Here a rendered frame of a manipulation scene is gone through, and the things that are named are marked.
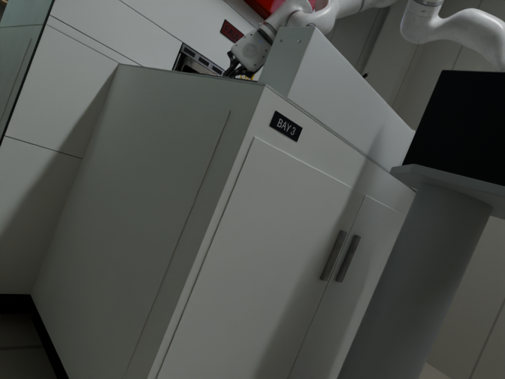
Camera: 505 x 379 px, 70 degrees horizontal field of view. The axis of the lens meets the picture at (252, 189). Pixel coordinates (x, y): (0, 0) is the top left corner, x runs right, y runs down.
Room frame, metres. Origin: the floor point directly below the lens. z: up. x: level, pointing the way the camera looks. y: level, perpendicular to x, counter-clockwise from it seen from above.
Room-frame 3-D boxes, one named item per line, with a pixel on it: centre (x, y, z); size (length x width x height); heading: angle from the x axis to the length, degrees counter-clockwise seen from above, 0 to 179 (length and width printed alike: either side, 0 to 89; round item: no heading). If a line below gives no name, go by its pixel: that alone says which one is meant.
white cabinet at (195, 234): (1.18, -0.06, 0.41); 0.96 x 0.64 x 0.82; 136
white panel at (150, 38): (1.21, 0.36, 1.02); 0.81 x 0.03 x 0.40; 136
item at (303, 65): (0.89, -0.15, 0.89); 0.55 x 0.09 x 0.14; 136
